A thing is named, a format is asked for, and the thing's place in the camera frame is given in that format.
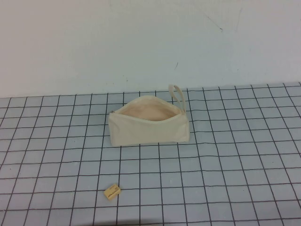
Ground yellow rectangular eraser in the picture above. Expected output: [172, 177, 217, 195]
[103, 185, 123, 197]

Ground cream canvas pencil case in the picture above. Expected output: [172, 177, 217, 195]
[108, 84, 190, 148]

